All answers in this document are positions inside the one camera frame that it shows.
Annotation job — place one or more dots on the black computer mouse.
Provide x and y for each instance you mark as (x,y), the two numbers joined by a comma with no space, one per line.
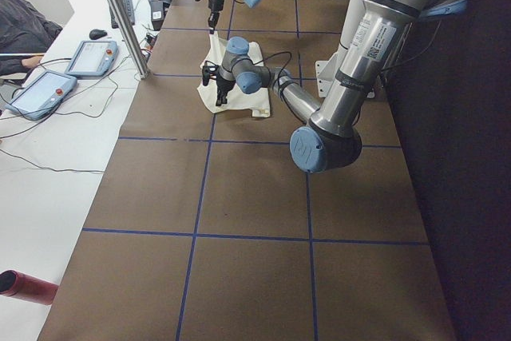
(95,34)

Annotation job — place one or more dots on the near blue teach pendant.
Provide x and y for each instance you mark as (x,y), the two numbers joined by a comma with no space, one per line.
(42,96)

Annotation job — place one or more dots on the blue teach pendant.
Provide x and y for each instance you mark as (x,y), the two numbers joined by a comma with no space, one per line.
(42,96)
(92,58)

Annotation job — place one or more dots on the black keyboard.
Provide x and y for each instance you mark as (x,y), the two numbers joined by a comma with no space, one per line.
(129,10)

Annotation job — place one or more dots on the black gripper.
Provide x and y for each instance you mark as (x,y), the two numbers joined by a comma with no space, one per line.
(215,5)
(223,86)

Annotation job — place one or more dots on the seated person dark clothes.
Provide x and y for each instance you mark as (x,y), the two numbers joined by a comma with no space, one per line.
(24,30)

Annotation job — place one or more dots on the far blue teach pendant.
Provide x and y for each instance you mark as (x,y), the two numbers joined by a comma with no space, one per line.
(92,58)

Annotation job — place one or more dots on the aluminium frame post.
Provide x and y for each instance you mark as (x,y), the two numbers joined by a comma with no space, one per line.
(129,37)

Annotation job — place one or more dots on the black power adapter box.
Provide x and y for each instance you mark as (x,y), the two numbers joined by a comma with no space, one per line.
(157,14)

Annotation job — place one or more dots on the red cylinder tube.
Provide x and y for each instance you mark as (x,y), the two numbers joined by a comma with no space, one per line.
(24,287)

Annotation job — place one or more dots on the cream long-sleeve cat shirt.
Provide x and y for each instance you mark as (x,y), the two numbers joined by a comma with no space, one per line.
(258,103)

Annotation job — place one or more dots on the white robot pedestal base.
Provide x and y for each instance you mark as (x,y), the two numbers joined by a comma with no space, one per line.
(363,48)

